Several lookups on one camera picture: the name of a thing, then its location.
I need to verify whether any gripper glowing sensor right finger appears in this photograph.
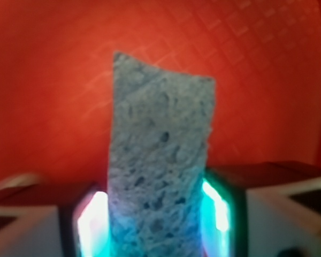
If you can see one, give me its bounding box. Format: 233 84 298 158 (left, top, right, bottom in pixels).
201 161 321 256

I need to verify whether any blue sponge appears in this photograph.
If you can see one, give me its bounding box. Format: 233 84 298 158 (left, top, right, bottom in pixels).
108 52 216 256

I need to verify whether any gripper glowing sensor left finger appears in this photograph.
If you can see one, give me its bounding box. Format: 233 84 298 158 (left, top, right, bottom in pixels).
0 175 109 256

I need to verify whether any red plastic tray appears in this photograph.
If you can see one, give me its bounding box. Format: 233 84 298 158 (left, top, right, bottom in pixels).
0 1 321 184

